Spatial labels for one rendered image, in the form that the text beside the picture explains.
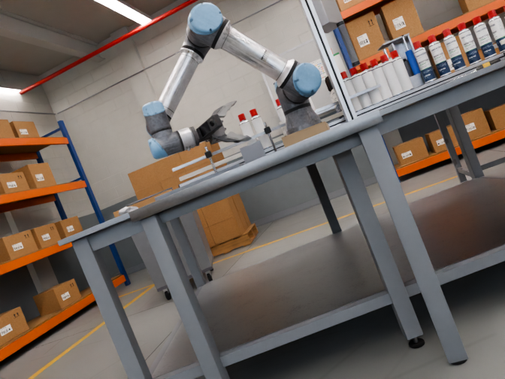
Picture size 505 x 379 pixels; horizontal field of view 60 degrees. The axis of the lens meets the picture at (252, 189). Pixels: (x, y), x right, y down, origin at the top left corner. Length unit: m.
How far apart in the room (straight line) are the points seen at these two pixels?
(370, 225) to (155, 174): 4.33
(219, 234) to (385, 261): 4.05
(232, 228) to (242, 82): 2.45
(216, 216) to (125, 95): 2.97
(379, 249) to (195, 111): 5.71
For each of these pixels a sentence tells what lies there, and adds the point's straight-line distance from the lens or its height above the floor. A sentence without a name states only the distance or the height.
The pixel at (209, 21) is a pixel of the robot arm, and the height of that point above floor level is 1.34.
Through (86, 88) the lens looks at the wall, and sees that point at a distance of 7.95.
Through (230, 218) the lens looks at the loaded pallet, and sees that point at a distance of 5.47.
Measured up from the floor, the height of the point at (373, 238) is 0.42.
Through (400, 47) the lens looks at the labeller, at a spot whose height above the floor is 1.11.
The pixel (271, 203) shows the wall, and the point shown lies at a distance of 6.82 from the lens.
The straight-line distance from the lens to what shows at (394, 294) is 1.67.
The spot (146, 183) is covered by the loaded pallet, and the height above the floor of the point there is 1.20.
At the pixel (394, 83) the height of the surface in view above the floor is 0.94.
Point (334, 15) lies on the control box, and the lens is 2.19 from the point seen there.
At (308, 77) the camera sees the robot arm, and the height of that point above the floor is 1.04.
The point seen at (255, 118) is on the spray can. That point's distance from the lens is 2.16.
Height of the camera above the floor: 0.79
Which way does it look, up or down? 2 degrees down
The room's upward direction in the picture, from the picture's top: 22 degrees counter-clockwise
